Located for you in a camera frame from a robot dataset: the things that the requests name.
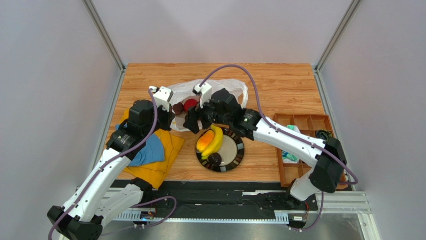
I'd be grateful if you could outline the teal sock lower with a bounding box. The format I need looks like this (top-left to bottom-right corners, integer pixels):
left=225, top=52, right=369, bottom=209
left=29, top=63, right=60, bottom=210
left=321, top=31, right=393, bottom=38
left=281, top=151, right=300, bottom=164

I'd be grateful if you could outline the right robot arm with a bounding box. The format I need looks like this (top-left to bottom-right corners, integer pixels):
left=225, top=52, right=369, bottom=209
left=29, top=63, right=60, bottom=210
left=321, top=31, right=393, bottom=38
left=183, top=86, right=347, bottom=202

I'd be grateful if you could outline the right aluminium frame post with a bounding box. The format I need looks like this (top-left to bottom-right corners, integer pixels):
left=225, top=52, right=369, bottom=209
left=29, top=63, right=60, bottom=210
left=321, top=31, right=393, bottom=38
left=314, top=0, right=363, bottom=73

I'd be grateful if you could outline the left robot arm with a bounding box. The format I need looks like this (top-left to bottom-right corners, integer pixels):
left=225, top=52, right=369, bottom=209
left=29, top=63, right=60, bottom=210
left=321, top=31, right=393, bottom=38
left=47, top=99, right=179, bottom=240

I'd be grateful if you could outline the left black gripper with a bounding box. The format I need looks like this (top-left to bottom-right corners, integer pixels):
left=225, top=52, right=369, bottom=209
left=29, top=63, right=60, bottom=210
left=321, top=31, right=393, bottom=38
left=143, top=102, right=176, bottom=139

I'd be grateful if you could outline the yellow banana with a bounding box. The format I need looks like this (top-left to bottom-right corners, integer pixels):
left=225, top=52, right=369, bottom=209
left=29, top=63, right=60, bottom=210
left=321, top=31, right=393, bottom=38
left=199, top=125, right=224, bottom=160

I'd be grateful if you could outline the black round plate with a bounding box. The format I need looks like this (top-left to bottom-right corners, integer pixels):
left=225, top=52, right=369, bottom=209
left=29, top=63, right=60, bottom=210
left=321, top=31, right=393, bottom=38
left=195, top=126, right=245, bottom=173

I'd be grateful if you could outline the yellow cloth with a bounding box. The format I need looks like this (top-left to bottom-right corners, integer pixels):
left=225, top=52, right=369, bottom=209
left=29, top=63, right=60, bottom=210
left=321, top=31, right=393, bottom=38
left=123, top=129, right=185, bottom=189

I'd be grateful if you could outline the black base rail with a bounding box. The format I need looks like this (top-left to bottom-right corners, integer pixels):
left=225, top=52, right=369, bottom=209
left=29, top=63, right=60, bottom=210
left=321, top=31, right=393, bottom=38
left=106, top=180, right=320, bottom=231

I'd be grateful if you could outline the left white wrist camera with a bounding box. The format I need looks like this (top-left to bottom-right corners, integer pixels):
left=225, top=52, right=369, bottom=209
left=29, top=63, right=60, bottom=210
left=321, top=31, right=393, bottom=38
left=149, top=86, right=174, bottom=112

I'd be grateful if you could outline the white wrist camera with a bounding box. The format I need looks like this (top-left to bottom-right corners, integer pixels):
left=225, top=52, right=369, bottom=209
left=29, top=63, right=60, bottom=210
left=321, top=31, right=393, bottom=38
left=192, top=82, right=213, bottom=109
left=149, top=86, right=174, bottom=112

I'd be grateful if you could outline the blue cloth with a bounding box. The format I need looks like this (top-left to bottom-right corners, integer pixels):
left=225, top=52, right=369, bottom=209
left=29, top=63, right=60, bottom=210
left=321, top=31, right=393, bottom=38
left=128, top=134, right=165, bottom=167

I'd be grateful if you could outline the aluminium frame post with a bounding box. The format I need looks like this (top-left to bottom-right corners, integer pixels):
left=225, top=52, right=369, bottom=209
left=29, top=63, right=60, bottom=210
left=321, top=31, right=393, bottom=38
left=82, top=0, right=126, bottom=72
left=314, top=0, right=363, bottom=73

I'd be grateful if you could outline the red apple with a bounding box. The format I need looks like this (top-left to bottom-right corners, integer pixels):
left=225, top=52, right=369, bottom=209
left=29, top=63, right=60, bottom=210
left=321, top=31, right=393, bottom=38
left=183, top=99, right=199, bottom=113

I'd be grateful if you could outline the teal sock upper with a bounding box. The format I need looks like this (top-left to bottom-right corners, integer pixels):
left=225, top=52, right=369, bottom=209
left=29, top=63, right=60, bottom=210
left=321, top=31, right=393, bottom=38
left=286, top=125, right=301, bottom=134

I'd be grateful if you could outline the left aluminium frame post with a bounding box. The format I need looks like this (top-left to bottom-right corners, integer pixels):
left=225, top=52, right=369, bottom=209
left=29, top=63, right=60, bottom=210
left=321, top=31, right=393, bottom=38
left=82, top=0, right=126, bottom=72

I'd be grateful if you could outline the dark patterned sock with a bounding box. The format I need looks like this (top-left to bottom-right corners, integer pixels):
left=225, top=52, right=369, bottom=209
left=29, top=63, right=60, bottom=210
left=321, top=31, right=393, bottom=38
left=315, top=129, right=334, bottom=142

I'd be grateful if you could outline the teal sock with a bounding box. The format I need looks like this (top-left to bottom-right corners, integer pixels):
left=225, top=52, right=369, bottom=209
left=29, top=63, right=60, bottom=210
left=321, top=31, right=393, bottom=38
left=286, top=125, right=301, bottom=134
left=281, top=151, right=300, bottom=164

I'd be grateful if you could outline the white plastic bag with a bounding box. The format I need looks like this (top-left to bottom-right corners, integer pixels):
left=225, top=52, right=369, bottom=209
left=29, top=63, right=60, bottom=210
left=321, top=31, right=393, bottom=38
left=168, top=79, right=249, bottom=132

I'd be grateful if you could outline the wooden compartment tray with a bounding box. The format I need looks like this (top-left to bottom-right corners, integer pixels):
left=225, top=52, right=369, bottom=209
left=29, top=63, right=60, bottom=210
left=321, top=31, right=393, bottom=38
left=273, top=113, right=335, bottom=188

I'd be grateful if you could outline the dark eggplant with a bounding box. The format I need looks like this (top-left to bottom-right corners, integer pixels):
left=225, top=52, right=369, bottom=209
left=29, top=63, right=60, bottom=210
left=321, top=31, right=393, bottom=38
left=207, top=152, right=223, bottom=167

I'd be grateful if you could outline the yellow orange mango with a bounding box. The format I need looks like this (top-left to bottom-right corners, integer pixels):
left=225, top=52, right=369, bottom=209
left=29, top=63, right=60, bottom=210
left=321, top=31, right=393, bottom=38
left=196, top=130, right=216, bottom=153

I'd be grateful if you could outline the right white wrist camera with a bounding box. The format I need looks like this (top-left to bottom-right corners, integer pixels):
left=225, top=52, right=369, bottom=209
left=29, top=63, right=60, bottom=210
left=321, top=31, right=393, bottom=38
left=192, top=82, right=213, bottom=109

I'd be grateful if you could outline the dark purple fruit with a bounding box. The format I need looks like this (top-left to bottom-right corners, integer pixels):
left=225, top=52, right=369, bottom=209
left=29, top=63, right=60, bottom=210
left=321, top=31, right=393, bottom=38
left=172, top=102, right=185, bottom=116

